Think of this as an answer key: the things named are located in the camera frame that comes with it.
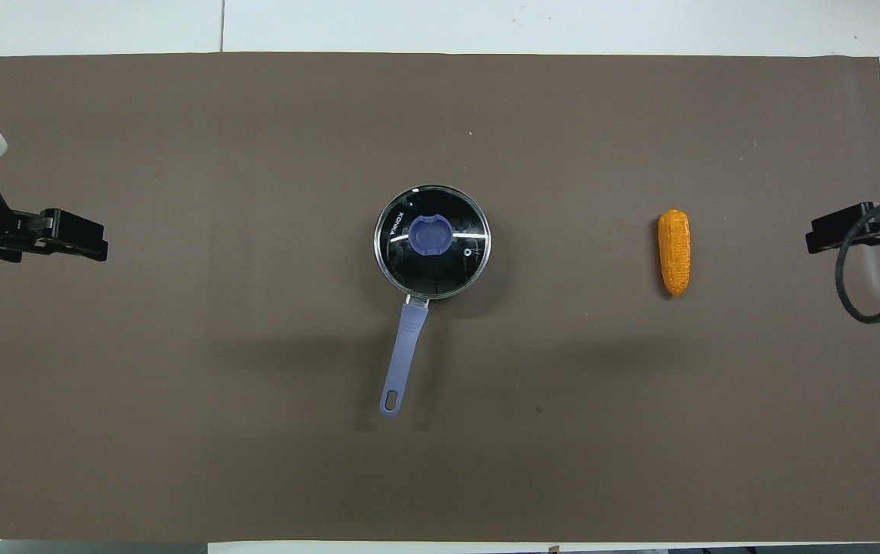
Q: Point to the orange corn cob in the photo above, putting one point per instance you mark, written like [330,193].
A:
[674,254]

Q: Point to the glass lid with blue knob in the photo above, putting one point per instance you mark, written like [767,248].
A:
[455,261]

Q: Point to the brown table mat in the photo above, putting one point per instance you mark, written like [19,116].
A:
[255,431]

